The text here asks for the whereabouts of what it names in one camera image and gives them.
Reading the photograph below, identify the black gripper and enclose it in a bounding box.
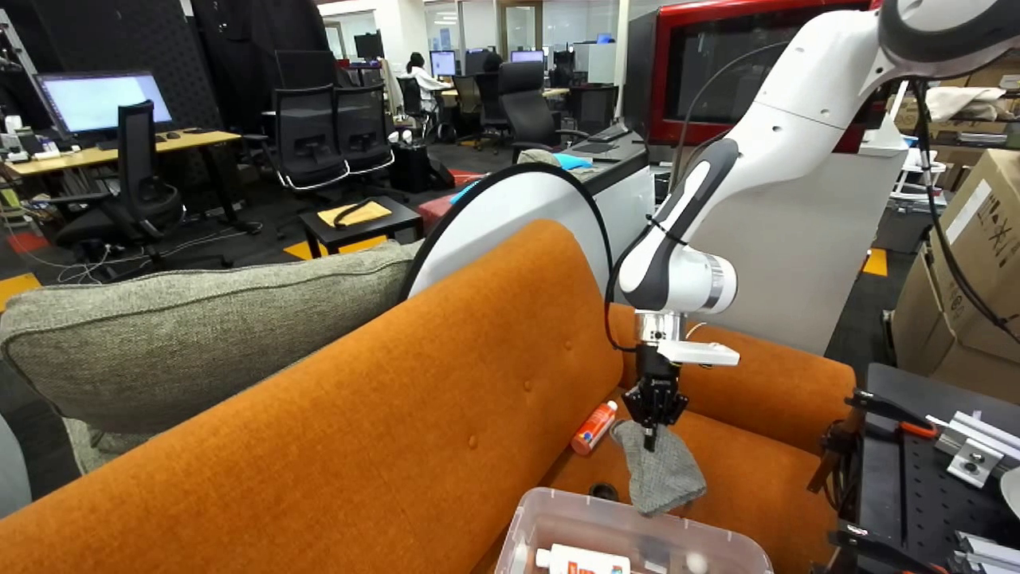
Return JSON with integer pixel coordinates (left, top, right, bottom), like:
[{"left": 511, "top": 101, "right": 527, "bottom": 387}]
[{"left": 620, "top": 348, "right": 690, "bottom": 455}]

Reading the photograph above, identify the orange fabric sofa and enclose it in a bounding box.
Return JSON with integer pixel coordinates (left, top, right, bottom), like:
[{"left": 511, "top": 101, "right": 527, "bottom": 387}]
[{"left": 0, "top": 217, "right": 856, "bottom": 574}]

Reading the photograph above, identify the clear plastic container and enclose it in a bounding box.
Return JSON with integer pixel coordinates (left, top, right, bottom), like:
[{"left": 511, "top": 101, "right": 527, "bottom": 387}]
[{"left": 491, "top": 485, "right": 778, "bottom": 574}]

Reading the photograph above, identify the small black low table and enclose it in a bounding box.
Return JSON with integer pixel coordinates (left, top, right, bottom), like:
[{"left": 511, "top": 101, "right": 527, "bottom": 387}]
[{"left": 295, "top": 194, "right": 427, "bottom": 258}]

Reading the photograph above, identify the computer monitor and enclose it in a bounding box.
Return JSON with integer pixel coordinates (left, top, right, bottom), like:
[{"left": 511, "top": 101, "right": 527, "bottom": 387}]
[{"left": 35, "top": 70, "right": 177, "bottom": 142}]

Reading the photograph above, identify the red cabinet with window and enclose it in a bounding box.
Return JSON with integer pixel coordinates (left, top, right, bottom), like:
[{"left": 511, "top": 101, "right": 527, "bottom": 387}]
[{"left": 643, "top": 0, "right": 903, "bottom": 153}]

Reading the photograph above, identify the seated person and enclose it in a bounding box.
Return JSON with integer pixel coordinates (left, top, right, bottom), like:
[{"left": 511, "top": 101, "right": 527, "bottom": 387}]
[{"left": 401, "top": 48, "right": 454, "bottom": 115}]

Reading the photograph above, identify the black perforated table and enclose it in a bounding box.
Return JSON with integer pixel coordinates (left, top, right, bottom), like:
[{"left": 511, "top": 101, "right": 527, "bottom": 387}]
[{"left": 837, "top": 362, "right": 1020, "bottom": 574}]

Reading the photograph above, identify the red-handled tool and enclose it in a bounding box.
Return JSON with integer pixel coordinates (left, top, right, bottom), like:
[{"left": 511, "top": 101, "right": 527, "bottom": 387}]
[{"left": 849, "top": 388, "right": 943, "bottom": 447}]

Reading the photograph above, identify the black office chair with headrest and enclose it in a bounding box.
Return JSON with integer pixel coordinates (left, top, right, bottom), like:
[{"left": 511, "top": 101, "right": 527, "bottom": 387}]
[{"left": 48, "top": 98, "right": 185, "bottom": 271}]

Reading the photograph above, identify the metal bracket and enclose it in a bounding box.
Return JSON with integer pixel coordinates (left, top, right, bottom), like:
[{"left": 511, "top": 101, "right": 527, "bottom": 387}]
[{"left": 934, "top": 409, "right": 1013, "bottom": 491}]

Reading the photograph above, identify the cardboard box with white label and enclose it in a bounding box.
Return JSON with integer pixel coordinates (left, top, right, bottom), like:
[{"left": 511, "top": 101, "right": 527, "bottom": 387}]
[{"left": 923, "top": 147, "right": 1020, "bottom": 370}]

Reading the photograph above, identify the white tube with red print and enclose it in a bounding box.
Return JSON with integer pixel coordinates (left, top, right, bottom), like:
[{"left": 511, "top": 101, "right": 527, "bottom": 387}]
[{"left": 533, "top": 541, "right": 635, "bottom": 574}]

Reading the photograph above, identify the black mesh chair chrome frame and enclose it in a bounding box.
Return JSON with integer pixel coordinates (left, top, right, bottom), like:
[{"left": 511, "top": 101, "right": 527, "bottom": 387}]
[
  {"left": 267, "top": 83, "right": 353, "bottom": 194},
  {"left": 331, "top": 83, "right": 398, "bottom": 178}
]

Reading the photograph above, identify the orange glue tube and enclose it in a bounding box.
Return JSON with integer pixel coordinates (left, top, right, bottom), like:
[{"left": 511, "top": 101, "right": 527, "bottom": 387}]
[{"left": 571, "top": 398, "right": 620, "bottom": 458}]

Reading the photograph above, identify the white round panel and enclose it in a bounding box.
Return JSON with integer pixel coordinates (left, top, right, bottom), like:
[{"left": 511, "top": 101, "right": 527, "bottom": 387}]
[{"left": 405, "top": 160, "right": 659, "bottom": 304}]

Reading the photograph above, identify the white pedestal box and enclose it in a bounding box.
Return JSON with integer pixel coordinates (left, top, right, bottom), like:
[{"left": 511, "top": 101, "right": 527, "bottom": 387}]
[{"left": 690, "top": 142, "right": 912, "bottom": 362}]

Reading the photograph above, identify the plain cardboard box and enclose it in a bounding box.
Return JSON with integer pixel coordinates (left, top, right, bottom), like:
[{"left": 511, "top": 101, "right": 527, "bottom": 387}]
[{"left": 888, "top": 247, "right": 1020, "bottom": 405}]

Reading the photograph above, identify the grey cloth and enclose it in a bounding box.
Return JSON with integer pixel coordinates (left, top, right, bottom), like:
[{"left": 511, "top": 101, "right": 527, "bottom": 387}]
[{"left": 613, "top": 418, "right": 710, "bottom": 519}]

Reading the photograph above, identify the wooden desk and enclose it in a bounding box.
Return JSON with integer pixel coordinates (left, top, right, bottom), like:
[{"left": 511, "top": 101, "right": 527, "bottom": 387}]
[{"left": 7, "top": 127, "right": 244, "bottom": 178}]

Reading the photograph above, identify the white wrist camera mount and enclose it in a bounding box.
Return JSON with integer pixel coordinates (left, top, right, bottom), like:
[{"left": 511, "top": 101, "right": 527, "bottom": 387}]
[{"left": 635, "top": 311, "right": 742, "bottom": 370}]

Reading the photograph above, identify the grey fabric cushion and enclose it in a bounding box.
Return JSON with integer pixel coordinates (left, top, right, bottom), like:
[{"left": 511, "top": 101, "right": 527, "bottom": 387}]
[{"left": 0, "top": 242, "right": 425, "bottom": 505}]

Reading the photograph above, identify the yellow pad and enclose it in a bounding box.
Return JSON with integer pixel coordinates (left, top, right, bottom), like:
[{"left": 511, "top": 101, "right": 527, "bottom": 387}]
[{"left": 317, "top": 199, "right": 394, "bottom": 229}]

